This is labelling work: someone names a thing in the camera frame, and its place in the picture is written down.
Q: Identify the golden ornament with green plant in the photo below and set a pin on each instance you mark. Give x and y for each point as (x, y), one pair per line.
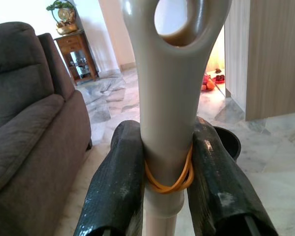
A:
(65, 28)

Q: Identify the grey fabric sofa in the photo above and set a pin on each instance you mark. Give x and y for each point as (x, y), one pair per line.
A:
(27, 135)

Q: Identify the brown wooden cabinet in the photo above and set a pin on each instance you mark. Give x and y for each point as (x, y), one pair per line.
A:
(71, 43)

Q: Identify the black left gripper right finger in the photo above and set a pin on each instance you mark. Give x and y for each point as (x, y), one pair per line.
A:
(218, 191)

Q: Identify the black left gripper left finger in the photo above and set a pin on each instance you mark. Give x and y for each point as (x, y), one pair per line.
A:
(113, 184)

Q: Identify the black plastic bucket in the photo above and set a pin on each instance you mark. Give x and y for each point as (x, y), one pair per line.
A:
(232, 145)

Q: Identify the light wood partition panel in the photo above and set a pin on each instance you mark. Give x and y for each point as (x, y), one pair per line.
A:
(273, 61)

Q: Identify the orange and red fruit pile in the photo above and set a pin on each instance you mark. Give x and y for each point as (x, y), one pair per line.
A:
(209, 84)

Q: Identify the orange rubber band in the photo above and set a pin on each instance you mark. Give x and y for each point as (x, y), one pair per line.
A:
(162, 190)

